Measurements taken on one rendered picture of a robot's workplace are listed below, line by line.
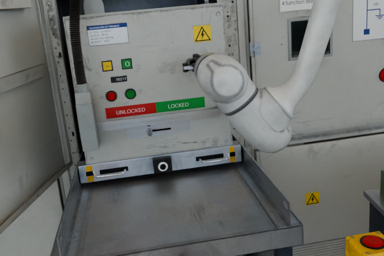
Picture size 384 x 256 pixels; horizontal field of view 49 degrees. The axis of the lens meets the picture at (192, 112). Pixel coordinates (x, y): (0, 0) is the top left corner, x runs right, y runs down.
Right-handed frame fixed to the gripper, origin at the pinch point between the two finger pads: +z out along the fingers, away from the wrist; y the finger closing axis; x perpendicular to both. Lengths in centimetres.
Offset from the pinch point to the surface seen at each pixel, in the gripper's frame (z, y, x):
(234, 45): 28.7, 19.3, 0.0
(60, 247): -38, -42, -35
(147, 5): 107, -8, 17
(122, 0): 107, -21, 21
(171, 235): -34, -16, -38
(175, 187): -6.9, -11.5, -38.3
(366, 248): -60, 22, -33
